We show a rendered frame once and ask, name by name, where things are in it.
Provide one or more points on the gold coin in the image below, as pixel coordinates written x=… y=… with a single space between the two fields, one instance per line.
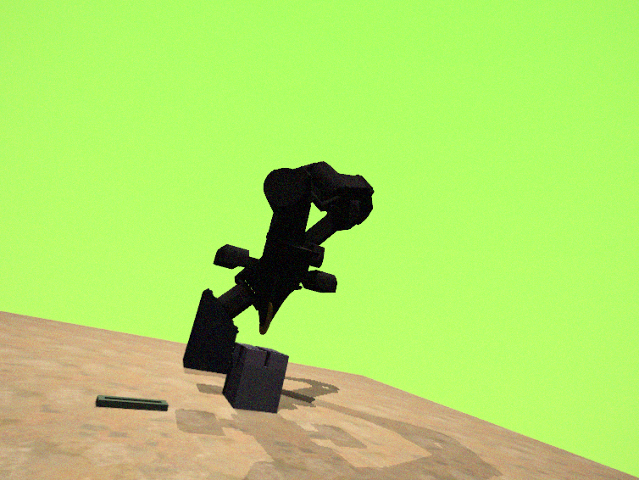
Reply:
x=264 y=329

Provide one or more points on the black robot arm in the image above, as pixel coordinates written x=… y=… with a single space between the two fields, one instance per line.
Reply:
x=347 y=199

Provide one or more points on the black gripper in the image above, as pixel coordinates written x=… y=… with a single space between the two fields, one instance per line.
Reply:
x=230 y=257

